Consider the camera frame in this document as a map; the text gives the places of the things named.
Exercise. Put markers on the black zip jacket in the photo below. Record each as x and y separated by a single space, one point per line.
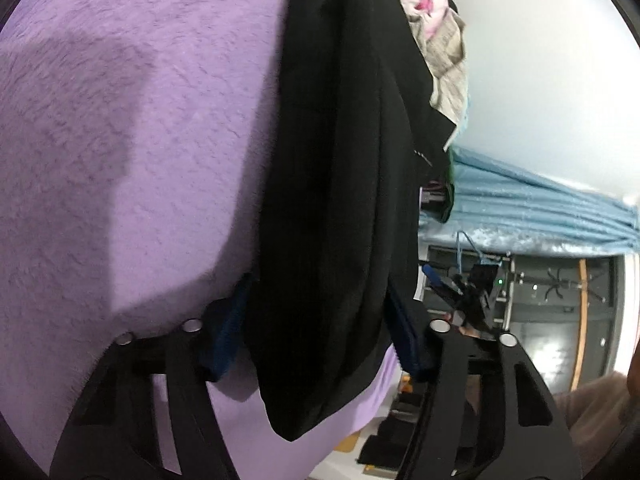
330 200

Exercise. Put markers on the metal window grille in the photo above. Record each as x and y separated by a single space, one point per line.
550 305

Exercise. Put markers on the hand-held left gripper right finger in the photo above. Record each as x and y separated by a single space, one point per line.
406 342

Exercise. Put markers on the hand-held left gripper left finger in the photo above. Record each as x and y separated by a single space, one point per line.
225 342

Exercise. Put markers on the wooden pole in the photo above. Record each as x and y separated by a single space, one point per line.
582 320

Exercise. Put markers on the purple bed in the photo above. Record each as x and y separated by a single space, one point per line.
130 160

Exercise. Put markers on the grey knit garment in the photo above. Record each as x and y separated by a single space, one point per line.
447 65

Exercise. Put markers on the green cloth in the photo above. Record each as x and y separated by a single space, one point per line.
450 177

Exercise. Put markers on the person's right hand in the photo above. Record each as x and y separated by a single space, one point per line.
472 331

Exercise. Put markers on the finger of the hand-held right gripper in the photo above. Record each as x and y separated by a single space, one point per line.
434 276

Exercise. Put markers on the blue curtain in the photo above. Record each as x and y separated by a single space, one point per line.
530 207

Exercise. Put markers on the person's leg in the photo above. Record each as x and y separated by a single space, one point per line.
597 412

